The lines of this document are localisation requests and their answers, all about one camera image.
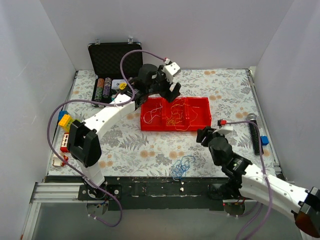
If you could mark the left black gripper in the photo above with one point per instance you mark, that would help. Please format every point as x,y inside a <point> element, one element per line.
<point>167,88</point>

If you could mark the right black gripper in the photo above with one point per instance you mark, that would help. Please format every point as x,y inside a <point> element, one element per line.
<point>204,136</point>

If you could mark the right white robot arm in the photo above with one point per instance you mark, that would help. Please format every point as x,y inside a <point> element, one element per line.
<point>247,180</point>

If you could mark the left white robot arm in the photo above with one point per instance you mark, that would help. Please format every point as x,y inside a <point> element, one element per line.
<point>84,137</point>

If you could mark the red three-compartment bin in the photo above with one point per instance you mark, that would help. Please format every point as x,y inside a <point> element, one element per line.
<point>184,114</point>

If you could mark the black microphone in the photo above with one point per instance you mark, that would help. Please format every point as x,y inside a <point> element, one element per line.
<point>255,137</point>

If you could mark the small blue block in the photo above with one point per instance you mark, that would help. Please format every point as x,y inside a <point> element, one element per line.
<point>264,140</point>

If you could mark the black poker chip case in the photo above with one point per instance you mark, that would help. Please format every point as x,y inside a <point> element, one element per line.
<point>105,59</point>

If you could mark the yellow and green duplo bricks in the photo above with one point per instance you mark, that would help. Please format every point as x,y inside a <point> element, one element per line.
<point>66,121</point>

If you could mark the blue duplo brick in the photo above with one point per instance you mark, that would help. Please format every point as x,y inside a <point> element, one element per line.
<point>61,114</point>

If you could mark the red window duplo brick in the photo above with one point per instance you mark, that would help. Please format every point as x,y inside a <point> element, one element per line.
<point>64,143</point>

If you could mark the white and red toy piece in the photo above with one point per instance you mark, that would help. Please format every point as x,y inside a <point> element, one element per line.
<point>57,162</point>

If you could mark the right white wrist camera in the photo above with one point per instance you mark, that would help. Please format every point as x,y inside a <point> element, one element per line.
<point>224,127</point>

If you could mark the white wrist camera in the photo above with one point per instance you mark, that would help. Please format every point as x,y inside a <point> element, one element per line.
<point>224,127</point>
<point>171,70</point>

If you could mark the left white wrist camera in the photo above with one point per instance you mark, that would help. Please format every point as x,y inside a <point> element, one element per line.
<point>171,70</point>

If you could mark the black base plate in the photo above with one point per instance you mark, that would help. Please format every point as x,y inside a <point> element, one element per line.
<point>157,193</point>

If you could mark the aluminium frame rail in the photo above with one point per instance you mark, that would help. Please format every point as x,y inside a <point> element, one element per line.
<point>47,193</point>

